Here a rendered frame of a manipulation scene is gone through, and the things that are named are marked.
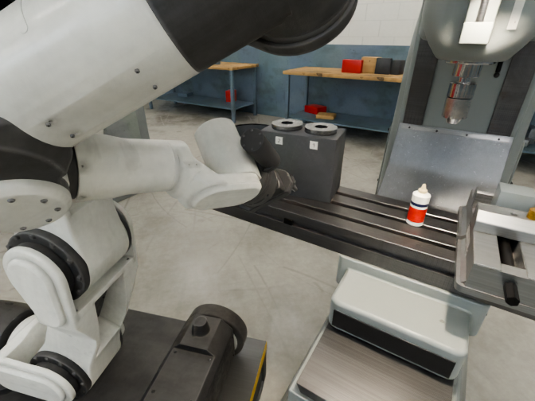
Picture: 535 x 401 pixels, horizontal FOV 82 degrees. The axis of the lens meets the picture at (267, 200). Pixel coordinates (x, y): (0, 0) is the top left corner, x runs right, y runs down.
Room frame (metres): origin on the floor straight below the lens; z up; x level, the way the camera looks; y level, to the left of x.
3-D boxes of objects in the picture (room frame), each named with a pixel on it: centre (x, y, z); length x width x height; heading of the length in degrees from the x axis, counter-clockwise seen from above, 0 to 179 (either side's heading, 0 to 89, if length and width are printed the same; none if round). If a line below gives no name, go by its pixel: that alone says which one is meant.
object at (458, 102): (0.65, -0.39, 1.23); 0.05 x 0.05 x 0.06
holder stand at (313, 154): (0.87, -0.10, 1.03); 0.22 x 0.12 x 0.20; 65
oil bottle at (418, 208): (0.67, -0.38, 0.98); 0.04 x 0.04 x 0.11
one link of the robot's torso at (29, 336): (0.49, 0.50, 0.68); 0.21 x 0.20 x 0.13; 76
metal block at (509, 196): (0.57, -0.52, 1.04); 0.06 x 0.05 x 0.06; 60
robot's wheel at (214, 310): (0.69, 0.17, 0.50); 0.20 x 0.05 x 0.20; 76
